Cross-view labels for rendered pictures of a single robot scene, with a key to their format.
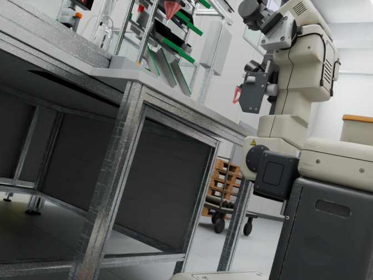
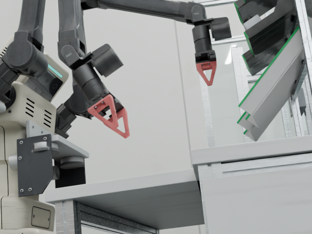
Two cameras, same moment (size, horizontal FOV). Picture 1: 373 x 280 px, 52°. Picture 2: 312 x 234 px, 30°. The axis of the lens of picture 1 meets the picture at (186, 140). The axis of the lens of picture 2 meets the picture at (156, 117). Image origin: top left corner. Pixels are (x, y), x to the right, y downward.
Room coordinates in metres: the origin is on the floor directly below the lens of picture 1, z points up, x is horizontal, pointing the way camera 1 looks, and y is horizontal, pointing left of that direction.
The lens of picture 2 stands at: (3.14, -0.77, 0.60)
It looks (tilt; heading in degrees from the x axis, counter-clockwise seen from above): 17 degrees up; 152
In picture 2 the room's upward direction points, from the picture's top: 6 degrees counter-clockwise
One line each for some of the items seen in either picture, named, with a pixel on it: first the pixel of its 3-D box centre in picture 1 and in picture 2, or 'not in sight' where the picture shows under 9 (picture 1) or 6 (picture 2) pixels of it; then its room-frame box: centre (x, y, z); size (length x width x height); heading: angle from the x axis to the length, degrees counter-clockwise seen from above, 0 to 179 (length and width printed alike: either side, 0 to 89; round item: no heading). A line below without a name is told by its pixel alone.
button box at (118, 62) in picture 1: (133, 72); not in sight; (1.53, 0.28, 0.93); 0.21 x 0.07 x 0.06; 147
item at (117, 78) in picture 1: (156, 108); (219, 200); (1.71, 0.17, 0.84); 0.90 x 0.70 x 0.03; 140
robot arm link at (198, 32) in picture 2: not in sight; (203, 35); (1.65, 0.23, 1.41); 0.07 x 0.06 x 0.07; 53
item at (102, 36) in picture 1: (100, 41); not in sight; (2.65, 0.77, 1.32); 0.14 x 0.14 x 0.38
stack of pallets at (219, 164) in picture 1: (210, 186); not in sight; (7.37, -0.69, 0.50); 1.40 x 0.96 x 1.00; 140
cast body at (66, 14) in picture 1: (67, 16); not in sight; (1.47, 0.58, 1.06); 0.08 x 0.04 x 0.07; 58
